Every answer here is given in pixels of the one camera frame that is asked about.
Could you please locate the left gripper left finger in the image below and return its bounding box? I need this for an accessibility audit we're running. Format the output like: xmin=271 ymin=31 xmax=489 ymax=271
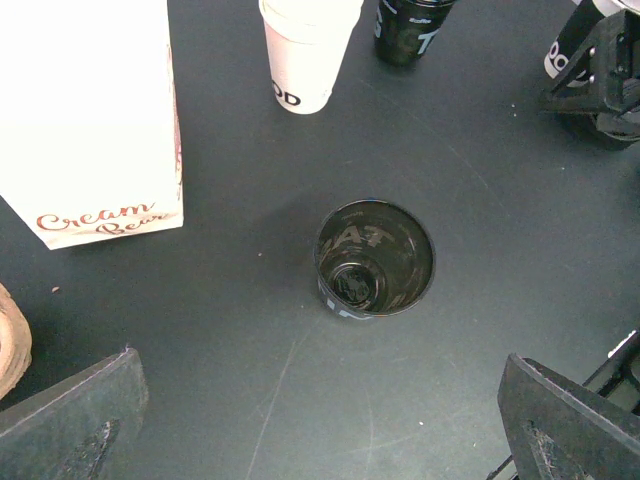
xmin=1 ymin=347 xmax=149 ymax=479

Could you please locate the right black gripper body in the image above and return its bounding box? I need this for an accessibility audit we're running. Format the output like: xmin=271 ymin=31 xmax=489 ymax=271
xmin=540 ymin=10 xmax=639 ymax=143

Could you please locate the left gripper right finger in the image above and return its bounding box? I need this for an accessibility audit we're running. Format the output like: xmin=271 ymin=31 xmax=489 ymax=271
xmin=498 ymin=354 xmax=639 ymax=479

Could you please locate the black paper coffee cup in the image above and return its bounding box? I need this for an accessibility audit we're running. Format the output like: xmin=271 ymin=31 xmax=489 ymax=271
xmin=313 ymin=198 xmax=436 ymax=322

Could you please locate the cream bear paper bag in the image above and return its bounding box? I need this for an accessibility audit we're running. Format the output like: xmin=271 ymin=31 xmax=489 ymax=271
xmin=1 ymin=1 xmax=184 ymax=250

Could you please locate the stack of white cups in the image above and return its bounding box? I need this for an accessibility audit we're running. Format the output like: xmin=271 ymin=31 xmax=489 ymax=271
xmin=543 ymin=0 xmax=639 ymax=79

